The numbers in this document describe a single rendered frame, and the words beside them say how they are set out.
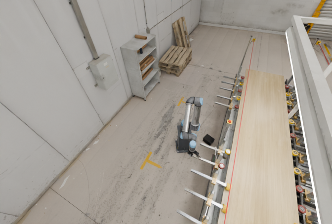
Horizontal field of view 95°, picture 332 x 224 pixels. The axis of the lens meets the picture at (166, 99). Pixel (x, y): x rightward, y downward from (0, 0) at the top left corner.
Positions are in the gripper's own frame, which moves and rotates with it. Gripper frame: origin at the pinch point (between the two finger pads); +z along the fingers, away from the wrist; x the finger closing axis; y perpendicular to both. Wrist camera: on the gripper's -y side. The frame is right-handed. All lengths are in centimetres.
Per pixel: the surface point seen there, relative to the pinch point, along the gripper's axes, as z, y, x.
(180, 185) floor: 83, 8, 23
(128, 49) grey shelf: -72, 200, -141
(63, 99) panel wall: -51, 228, 19
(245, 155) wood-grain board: -7, -71, -30
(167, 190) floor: 83, 25, 41
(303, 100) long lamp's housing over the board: -153, -65, 7
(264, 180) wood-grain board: -7, -96, -4
